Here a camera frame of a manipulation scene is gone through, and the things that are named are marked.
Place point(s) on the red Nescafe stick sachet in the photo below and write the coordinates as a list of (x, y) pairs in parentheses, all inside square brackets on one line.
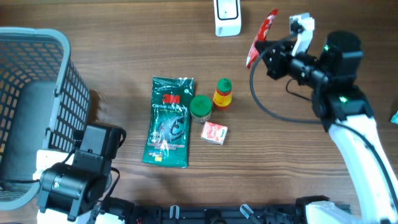
[(260, 36)]

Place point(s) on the green lid small jar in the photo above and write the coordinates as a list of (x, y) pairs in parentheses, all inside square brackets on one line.
[(200, 108)]

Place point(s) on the white barcode scanner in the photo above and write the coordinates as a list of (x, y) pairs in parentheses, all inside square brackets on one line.
[(228, 20)]

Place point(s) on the green 3M gloves packet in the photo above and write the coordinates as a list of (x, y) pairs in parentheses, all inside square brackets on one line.
[(169, 130)]

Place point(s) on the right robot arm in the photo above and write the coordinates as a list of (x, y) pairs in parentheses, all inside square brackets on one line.
[(345, 114)]

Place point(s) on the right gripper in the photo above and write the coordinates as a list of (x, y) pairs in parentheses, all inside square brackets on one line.
[(277, 64)]

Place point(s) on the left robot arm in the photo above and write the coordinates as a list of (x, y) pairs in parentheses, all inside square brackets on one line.
[(71, 188)]

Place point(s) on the teal wet wipes pack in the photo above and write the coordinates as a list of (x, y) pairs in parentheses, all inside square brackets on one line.
[(394, 118)]

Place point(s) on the grey plastic mesh basket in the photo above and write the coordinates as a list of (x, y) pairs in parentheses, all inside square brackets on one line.
[(44, 100)]

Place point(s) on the red white small box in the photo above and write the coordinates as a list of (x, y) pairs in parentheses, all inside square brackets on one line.
[(214, 133)]

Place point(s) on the yellow bottle green cap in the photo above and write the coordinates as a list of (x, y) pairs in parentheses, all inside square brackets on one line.
[(222, 97)]

